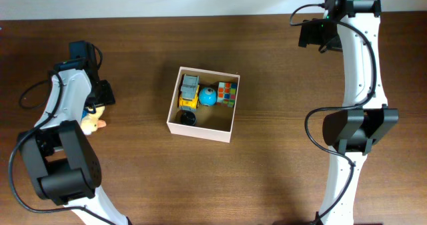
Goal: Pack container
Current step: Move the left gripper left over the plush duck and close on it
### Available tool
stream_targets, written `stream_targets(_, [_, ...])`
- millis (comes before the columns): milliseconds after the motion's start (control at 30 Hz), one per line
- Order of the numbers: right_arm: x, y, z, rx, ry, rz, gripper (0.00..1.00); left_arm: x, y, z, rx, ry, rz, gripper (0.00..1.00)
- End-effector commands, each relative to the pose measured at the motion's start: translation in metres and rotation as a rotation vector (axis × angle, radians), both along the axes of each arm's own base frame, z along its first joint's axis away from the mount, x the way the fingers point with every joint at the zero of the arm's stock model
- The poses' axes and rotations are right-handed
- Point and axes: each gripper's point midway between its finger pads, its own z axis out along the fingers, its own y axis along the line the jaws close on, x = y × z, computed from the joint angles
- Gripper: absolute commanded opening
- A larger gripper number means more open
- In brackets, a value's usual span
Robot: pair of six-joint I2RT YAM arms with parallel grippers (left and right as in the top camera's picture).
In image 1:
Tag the black round lid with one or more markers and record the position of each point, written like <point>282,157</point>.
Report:
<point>188,118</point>

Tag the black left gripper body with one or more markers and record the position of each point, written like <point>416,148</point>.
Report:
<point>101,97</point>

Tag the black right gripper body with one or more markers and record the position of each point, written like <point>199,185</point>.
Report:
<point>309,33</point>

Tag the yellow grey toy truck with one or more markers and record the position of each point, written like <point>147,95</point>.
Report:
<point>188,98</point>

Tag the yellow plush duck toy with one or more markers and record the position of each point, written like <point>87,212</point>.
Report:
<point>92,122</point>

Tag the blue ball toy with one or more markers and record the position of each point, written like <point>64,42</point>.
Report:
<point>208,96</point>

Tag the colourful puzzle cube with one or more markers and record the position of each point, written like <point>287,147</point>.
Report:
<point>226,95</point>

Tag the beige cardboard box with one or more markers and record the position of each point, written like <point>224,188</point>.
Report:
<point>212,123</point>

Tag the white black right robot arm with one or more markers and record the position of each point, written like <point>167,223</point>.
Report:
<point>364,118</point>

